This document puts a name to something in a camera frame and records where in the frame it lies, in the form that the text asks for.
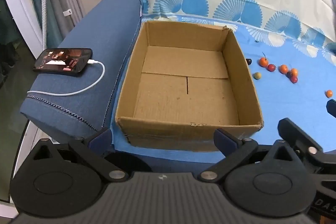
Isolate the cardboard box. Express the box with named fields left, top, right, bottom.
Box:
left=115, top=20, right=264, bottom=152

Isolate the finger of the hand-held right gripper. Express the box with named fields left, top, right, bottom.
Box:
left=278, top=118, right=336, bottom=170
left=326, top=99, right=336, bottom=117

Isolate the black pole with braided hose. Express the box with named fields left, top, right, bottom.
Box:
left=35, top=0, right=50, bottom=49

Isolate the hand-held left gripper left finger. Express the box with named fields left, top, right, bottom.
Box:
left=31, top=127, right=128, bottom=184

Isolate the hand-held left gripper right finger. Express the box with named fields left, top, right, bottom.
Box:
left=198, top=128, right=300, bottom=184

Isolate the black smartphone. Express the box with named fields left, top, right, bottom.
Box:
left=33, top=48, right=93, bottom=77

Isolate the white charging cable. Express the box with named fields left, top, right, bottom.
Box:
left=26, top=59, right=106, bottom=96

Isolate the blue sofa armrest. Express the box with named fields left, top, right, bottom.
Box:
left=20, top=0, right=218, bottom=174

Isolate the blue fan-printed cloth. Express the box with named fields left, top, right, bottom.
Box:
left=113, top=0, right=336, bottom=159

